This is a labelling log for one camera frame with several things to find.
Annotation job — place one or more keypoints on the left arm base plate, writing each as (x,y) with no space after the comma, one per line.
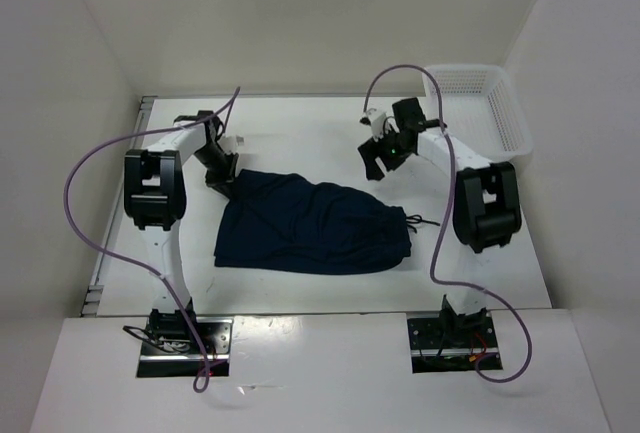
(173,357)

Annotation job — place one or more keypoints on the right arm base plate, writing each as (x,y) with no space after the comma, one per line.
(432,350)

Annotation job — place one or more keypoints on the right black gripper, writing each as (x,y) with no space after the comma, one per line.
(369,151)

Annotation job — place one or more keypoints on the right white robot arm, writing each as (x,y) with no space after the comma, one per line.
(483,205)

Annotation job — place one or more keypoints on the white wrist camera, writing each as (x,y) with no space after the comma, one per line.
(231,144)
(379,122)

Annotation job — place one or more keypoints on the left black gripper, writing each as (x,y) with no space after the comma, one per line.
(227,176)

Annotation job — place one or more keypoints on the navy blue shorts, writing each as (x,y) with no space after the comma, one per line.
(283,222)

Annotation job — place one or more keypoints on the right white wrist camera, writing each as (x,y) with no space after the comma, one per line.
(379,122)

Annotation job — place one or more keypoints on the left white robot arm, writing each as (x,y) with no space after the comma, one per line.
(155,199)

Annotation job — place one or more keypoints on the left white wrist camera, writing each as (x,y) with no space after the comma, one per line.
(231,144)

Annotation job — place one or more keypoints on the white plastic basket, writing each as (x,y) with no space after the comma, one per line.
(480,109)

